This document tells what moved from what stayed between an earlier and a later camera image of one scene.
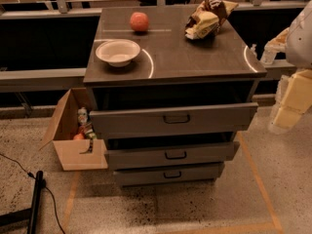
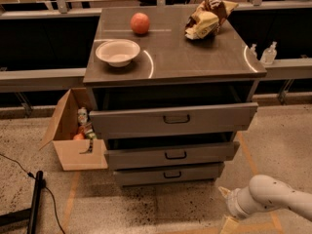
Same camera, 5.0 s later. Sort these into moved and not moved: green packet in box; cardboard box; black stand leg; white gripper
Moved: white gripper
Not moved: black stand leg; cardboard box; green packet in box
